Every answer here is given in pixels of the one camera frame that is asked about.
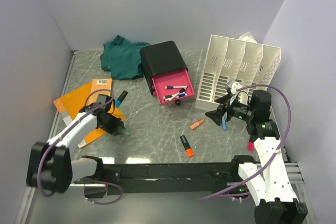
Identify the orange highlighter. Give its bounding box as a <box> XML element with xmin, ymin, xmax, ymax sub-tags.
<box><xmin>180</xmin><ymin>135</ymin><xmax>194</xmax><ymax>157</ymax></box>

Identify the black whiteboard marker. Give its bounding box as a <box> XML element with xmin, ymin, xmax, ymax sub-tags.
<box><xmin>164</xmin><ymin>93</ymin><xmax>179</xmax><ymax>101</ymax></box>

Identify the aluminium rail frame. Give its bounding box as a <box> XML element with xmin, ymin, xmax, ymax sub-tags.
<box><xmin>13</xmin><ymin>49</ymin><xmax>316</xmax><ymax>224</ymax></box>

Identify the salmon clear highlighter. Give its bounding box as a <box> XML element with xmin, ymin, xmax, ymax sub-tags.
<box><xmin>190</xmin><ymin>119</ymin><xmax>205</xmax><ymax>130</ymax></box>

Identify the white crumpled paper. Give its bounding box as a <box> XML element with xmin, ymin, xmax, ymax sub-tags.
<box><xmin>238</xmin><ymin>32</ymin><xmax>257</xmax><ymax>43</ymax></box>

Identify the green highlighter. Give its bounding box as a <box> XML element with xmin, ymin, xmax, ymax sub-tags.
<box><xmin>118</xmin><ymin>128</ymin><xmax>130</xmax><ymax>136</ymax></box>

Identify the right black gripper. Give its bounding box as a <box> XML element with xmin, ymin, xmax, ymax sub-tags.
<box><xmin>205</xmin><ymin>93</ymin><xmax>255</xmax><ymax>126</ymax></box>

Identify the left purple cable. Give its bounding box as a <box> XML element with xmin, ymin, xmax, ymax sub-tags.
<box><xmin>36</xmin><ymin>89</ymin><xmax>124</xmax><ymax>206</ymax></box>

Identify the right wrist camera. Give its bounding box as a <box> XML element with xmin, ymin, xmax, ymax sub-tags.
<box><xmin>227</xmin><ymin>80</ymin><xmax>242</xmax><ymax>104</ymax></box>

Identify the pink highlighter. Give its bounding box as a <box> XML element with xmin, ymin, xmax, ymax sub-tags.
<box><xmin>248</xmin><ymin>142</ymin><xmax>254</xmax><ymax>151</ymax></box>

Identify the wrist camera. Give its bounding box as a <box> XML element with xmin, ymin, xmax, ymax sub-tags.
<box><xmin>227</xmin><ymin>80</ymin><xmax>242</xmax><ymax>104</ymax></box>
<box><xmin>96</xmin><ymin>94</ymin><xmax>111</xmax><ymax>105</ymax></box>

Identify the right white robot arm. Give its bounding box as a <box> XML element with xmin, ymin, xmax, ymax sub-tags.
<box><xmin>206</xmin><ymin>90</ymin><xmax>308</xmax><ymax>223</ymax></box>

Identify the black base beam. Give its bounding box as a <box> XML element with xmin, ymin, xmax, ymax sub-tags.
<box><xmin>73</xmin><ymin>155</ymin><xmax>260</xmax><ymax>196</ymax></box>

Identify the green cloth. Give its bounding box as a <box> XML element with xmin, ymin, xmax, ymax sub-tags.
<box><xmin>100</xmin><ymin>35</ymin><xmax>150</xmax><ymax>80</ymax></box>

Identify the orange folder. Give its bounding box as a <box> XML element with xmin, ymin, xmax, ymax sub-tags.
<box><xmin>54</xmin><ymin>82</ymin><xmax>125</xmax><ymax>148</ymax></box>

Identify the white file rack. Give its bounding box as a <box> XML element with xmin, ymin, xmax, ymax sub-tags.
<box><xmin>194</xmin><ymin>35</ymin><xmax>281</xmax><ymax>111</ymax></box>

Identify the black capped marker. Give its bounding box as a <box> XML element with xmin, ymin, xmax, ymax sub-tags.
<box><xmin>165</xmin><ymin>86</ymin><xmax>188</xmax><ymax>89</ymax></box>

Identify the blue whiteboard marker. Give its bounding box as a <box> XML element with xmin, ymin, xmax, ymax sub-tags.
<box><xmin>164</xmin><ymin>88</ymin><xmax>185</xmax><ymax>101</ymax></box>

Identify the light blue clear highlighter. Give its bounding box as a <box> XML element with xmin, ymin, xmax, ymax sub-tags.
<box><xmin>222</xmin><ymin>116</ymin><xmax>227</xmax><ymax>131</ymax></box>

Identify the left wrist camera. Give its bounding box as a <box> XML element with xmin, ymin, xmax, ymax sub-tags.
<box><xmin>96</xmin><ymin>94</ymin><xmax>111</xmax><ymax>105</ymax></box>

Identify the black drawer organizer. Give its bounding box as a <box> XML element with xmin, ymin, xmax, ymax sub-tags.
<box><xmin>140</xmin><ymin>41</ymin><xmax>188</xmax><ymax>96</ymax></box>

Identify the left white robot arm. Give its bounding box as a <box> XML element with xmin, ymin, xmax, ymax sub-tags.
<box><xmin>26</xmin><ymin>103</ymin><xmax>124</xmax><ymax>196</ymax></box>

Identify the orange book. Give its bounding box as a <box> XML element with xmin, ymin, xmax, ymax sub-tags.
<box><xmin>87</xmin><ymin>78</ymin><xmax>112</xmax><ymax>104</ymax></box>

